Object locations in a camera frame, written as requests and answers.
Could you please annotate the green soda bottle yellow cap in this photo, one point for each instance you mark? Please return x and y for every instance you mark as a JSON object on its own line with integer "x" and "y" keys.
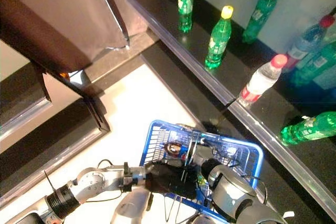
{"x": 258, "y": 11}
{"x": 185, "y": 1}
{"x": 307, "y": 128}
{"x": 315, "y": 64}
{"x": 219, "y": 37}

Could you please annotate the silver left robot leg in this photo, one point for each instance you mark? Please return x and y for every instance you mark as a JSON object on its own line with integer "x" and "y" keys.
{"x": 134, "y": 205}

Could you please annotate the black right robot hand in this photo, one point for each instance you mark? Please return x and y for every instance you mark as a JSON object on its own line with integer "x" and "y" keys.
{"x": 210, "y": 167}

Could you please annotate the green soda can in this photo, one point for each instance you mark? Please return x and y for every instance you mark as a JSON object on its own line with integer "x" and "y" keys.
{"x": 201, "y": 181}

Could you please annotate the black drinks shelf clear strip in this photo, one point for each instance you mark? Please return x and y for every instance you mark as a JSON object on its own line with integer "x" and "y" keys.
{"x": 236, "y": 58}

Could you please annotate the black display platform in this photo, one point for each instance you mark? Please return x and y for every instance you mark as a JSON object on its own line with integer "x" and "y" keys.
{"x": 52, "y": 129}

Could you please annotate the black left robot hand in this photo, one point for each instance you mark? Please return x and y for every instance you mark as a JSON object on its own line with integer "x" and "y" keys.
{"x": 170, "y": 179}

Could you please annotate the black zip tie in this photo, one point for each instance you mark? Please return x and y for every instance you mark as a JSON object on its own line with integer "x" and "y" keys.
{"x": 50, "y": 180}

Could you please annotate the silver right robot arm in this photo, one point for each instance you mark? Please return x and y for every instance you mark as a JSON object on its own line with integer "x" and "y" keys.
{"x": 231, "y": 190}

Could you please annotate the small orange object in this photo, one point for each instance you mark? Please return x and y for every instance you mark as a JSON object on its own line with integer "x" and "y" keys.
{"x": 64, "y": 75}

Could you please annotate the clear water bottle red cap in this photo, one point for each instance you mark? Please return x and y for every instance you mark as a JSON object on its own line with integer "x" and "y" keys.
{"x": 307, "y": 43}
{"x": 260, "y": 81}

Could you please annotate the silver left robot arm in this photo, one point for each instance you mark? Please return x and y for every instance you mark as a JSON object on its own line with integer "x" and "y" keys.
{"x": 89, "y": 182}

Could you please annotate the blue plastic shopping basket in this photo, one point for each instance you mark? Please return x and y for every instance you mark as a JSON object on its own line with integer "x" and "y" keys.
{"x": 249, "y": 153}

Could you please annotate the brown board panel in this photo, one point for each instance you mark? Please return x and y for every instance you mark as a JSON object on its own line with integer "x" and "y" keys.
{"x": 52, "y": 19}

